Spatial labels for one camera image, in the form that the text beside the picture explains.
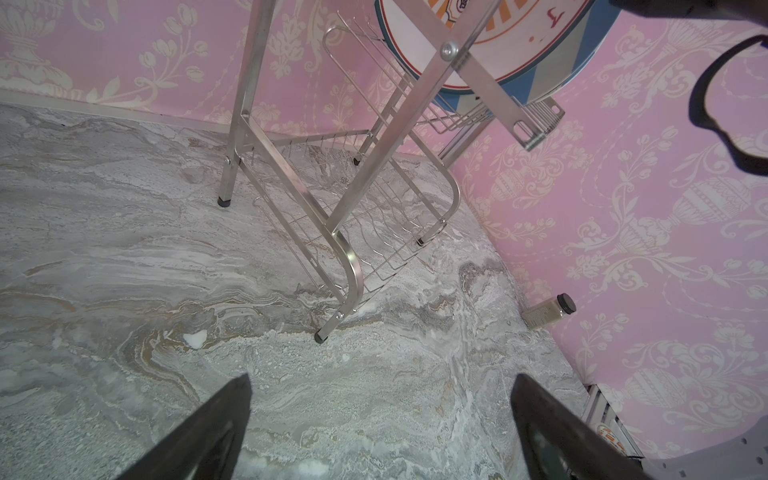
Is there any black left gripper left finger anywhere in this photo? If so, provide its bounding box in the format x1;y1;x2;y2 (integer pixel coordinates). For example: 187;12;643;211
120;374;252;480

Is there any chrome wire dish rack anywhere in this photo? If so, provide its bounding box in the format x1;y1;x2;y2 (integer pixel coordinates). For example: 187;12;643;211
218;1;564;344

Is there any blue cream striped plate front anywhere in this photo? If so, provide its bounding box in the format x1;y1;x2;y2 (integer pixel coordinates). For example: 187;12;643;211
470;0;620;104

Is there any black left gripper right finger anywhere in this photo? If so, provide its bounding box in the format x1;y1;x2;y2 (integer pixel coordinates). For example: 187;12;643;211
510;373;648;479

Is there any small jar dark lid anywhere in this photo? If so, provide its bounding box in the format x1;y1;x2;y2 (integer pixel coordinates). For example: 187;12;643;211
521;293;577;330

